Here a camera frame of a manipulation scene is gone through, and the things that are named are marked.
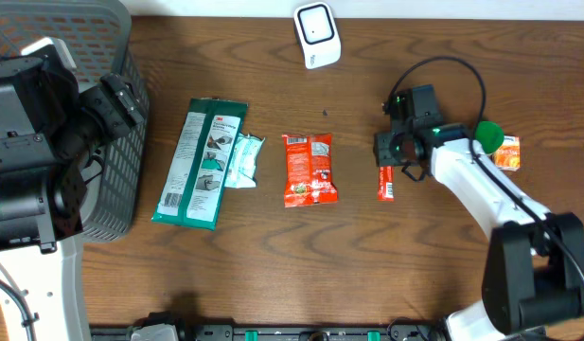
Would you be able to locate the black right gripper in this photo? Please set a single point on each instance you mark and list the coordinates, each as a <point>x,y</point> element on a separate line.
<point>380,151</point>

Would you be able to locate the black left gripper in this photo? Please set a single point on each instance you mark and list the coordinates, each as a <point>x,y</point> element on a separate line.
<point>119,98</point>

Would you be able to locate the red tube snack pack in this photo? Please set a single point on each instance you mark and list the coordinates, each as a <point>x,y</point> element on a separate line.
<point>386,181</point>

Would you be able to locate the green lid spice jar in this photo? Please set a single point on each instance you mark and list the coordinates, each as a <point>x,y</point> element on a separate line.
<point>490,135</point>

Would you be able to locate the red snack bag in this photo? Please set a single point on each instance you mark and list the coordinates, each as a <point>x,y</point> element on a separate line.
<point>309,170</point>

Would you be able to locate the small orange box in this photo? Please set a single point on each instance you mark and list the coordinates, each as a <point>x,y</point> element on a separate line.
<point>508,156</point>

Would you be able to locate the green white package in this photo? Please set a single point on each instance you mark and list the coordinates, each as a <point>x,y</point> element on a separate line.
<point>191,196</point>

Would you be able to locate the mint green wipes pack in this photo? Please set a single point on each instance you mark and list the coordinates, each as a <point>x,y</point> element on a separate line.
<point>243,165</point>

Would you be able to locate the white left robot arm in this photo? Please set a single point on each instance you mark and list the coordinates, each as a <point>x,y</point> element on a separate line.
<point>50,131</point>

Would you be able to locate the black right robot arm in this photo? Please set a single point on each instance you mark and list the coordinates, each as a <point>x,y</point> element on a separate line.
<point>534,272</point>

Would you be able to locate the white barcode scanner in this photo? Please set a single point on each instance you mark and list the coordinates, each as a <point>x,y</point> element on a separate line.
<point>317,35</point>

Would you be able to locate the grey plastic shopping basket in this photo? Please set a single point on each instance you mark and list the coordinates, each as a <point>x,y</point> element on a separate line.
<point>97,34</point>

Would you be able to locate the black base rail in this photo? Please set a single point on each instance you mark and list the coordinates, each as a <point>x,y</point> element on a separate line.
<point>167,326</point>

